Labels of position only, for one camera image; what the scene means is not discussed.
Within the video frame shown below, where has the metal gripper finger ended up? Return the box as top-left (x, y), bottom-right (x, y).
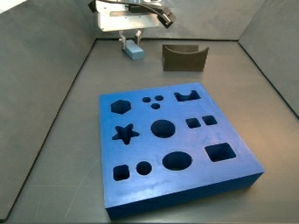
top-left (135, 30), bottom-right (143, 45)
top-left (117, 31), bottom-right (127, 50)

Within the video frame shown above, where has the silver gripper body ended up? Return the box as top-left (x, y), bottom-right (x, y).
top-left (96, 2), bottom-right (160, 32)

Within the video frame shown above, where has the light blue rectangular block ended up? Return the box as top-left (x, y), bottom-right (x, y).
top-left (125, 39), bottom-right (145, 60)

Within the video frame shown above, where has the black curved fixture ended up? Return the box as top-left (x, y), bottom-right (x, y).
top-left (163, 45), bottom-right (210, 72)

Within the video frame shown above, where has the blue shape-sorting foam board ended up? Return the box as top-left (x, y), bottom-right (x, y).
top-left (99, 83), bottom-right (264, 219)

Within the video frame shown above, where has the black wrist camera with cable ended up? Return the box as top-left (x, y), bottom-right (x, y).
top-left (88, 0), bottom-right (175, 28)

